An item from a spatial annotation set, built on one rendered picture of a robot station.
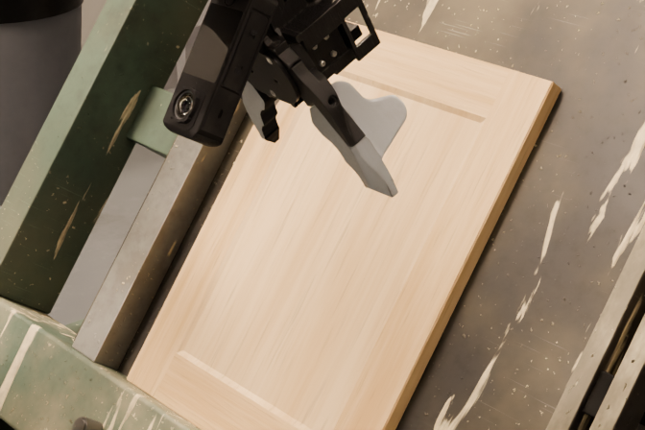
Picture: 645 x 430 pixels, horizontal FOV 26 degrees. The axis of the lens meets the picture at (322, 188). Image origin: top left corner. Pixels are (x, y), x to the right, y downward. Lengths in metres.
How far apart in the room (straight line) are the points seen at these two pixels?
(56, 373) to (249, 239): 0.29
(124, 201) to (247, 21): 3.55
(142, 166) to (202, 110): 3.82
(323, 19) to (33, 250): 0.95
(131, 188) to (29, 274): 2.72
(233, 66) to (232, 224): 0.67
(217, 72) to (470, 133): 0.54
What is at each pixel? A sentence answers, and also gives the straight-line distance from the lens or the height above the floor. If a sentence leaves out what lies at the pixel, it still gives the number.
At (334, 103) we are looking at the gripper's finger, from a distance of 0.99.
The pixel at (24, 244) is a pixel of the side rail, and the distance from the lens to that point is 1.87.
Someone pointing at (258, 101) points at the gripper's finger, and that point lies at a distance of 1.07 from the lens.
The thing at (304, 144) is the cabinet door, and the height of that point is 1.16.
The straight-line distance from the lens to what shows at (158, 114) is 1.87.
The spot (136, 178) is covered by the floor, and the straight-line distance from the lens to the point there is 4.68.
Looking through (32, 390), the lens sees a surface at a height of 0.85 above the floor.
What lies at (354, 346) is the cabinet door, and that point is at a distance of 1.45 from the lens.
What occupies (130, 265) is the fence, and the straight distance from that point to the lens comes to 1.69.
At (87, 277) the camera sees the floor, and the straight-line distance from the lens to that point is 4.00.
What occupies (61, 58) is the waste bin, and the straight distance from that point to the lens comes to 4.41.
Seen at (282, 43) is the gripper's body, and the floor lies 1.44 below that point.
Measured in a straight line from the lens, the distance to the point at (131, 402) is 1.60.
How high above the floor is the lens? 1.71
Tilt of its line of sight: 22 degrees down
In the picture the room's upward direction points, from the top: straight up
